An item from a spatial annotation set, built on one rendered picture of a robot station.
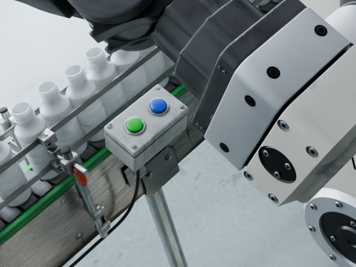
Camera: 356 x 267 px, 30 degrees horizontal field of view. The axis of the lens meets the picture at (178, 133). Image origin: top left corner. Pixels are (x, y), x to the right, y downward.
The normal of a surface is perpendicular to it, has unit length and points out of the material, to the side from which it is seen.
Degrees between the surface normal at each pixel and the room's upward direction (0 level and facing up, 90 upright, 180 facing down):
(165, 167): 90
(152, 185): 90
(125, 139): 20
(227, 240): 0
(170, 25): 63
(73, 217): 90
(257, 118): 90
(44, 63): 0
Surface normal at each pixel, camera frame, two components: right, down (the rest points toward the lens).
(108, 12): -0.15, -0.14
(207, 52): -0.42, 0.18
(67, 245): 0.69, 0.37
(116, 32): 0.38, 0.91
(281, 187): -0.69, 0.61
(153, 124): 0.04, -0.55
